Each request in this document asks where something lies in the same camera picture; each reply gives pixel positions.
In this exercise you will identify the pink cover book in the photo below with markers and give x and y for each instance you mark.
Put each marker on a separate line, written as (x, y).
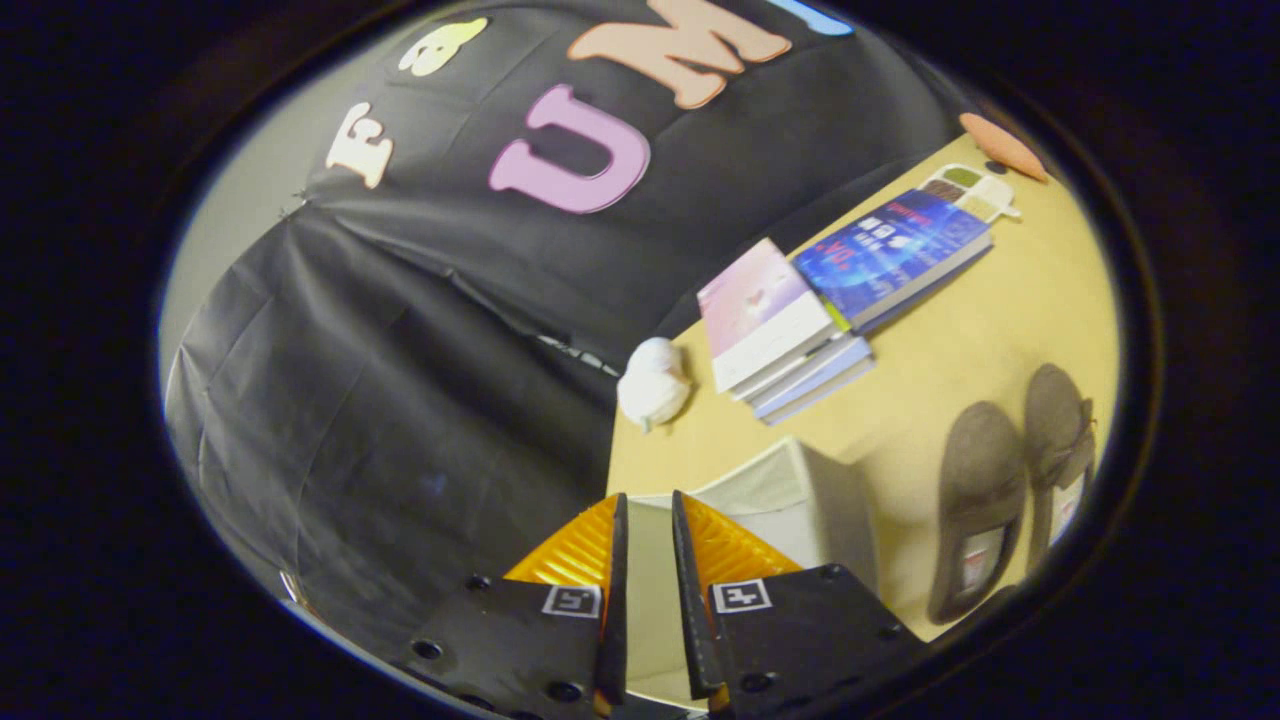
(750, 300)

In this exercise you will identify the blue cover book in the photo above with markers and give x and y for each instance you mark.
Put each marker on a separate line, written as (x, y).
(885, 250)

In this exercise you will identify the orange plush toy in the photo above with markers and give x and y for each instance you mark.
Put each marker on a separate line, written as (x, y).
(1000, 145)

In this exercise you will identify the brown fuzzy shoe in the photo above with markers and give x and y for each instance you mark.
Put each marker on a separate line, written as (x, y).
(1055, 420)
(975, 480)

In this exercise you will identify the grey fabric storage box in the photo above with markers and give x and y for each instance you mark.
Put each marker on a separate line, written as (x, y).
(790, 490)

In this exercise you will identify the pale blue book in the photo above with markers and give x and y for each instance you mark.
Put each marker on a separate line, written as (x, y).
(815, 385)

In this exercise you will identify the black backdrop cloth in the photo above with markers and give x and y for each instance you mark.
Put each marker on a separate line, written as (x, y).
(400, 350)

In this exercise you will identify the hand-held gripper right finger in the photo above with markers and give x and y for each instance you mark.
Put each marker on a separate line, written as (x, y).
(692, 600)

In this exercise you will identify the white plush toy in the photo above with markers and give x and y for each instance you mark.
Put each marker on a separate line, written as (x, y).
(652, 385)

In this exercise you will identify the white paint palette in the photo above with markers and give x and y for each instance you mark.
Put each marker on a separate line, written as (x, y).
(975, 190)

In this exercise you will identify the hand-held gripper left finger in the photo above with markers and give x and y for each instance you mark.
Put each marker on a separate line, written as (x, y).
(612, 600)

